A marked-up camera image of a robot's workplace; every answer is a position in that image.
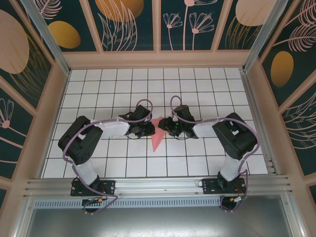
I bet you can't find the small circuit board with connector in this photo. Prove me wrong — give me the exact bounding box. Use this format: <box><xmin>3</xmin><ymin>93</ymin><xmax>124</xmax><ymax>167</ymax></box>
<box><xmin>82</xmin><ymin>197</ymin><xmax>104</xmax><ymax>204</ymax></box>
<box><xmin>229</xmin><ymin>196</ymin><xmax>248</xmax><ymax>205</ymax></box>

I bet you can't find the long aluminium mounting rail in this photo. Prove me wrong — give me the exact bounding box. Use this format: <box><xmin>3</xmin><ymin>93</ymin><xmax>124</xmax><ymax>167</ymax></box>
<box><xmin>23</xmin><ymin>174</ymin><xmax>293</xmax><ymax>198</ymax></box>

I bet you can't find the grey metal sheet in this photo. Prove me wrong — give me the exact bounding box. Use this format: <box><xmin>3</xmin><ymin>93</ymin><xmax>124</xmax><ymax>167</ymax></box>
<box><xmin>24</xmin><ymin>207</ymin><xmax>292</xmax><ymax>237</ymax></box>

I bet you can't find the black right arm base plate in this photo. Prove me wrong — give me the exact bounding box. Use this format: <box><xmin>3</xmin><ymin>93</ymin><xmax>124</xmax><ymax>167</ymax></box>
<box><xmin>201</xmin><ymin>177</ymin><xmax>247</xmax><ymax>196</ymax></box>

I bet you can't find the aluminium frame post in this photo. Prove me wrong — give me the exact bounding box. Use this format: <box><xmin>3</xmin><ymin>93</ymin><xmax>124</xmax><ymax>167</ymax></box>
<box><xmin>242</xmin><ymin>0</ymin><xmax>289</xmax><ymax>73</ymax></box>
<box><xmin>20</xmin><ymin>0</ymin><xmax>72</xmax><ymax>75</ymax></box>

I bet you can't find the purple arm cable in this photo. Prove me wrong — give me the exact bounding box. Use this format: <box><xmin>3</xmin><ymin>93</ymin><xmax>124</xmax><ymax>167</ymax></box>
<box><xmin>170</xmin><ymin>95</ymin><xmax>262</xmax><ymax>213</ymax></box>
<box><xmin>63</xmin><ymin>99</ymin><xmax>154</xmax><ymax>216</ymax></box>

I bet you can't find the grey slotted cable duct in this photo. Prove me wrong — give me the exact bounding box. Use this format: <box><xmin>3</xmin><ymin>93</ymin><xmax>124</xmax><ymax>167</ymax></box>
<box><xmin>33</xmin><ymin>198</ymin><xmax>223</xmax><ymax>209</ymax></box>

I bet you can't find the aluminium frame bar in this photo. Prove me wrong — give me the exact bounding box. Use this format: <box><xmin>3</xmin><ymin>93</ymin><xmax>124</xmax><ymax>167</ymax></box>
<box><xmin>13</xmin><ymin>197</ymin><xmax>35</xmax><ymax>237</ymax></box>
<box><xmin>281</xmin><ymin>195</ymin><xmax>306</xmax><ymax>237</ymax></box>

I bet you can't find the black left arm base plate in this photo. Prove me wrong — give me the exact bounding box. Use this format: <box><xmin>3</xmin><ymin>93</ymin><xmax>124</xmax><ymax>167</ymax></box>
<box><xmin>71</xmin><ymin>178</ymin><xmax>116</xmax><ymax>197</ymax></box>

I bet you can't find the aluminium side rail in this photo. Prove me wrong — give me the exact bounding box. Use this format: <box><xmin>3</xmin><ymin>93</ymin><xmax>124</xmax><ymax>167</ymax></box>
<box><xmin>240</xmin><ymin>70</ymin><xmax>276</xmax><ymax>176</ymax></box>

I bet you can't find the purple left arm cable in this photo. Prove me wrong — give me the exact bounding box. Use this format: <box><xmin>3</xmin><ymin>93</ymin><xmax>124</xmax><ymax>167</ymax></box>
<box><xmin>63</xmin><ymin>99</ymin><xmax>154</xmax><ymax>216</ymax></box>

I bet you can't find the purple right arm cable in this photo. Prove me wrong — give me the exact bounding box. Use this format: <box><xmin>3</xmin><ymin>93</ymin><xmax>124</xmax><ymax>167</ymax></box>
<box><xmin>170</xmin><ymin>95</ymin><xmax>262</xmax><ymax>213</ymax></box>

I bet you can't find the pink cloth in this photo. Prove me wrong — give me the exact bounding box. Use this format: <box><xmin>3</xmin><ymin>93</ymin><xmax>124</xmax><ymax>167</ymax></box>
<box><xmin>149</xmin><ymin>116</ymin><xmax>169</xmax><ymax>153</ymax></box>

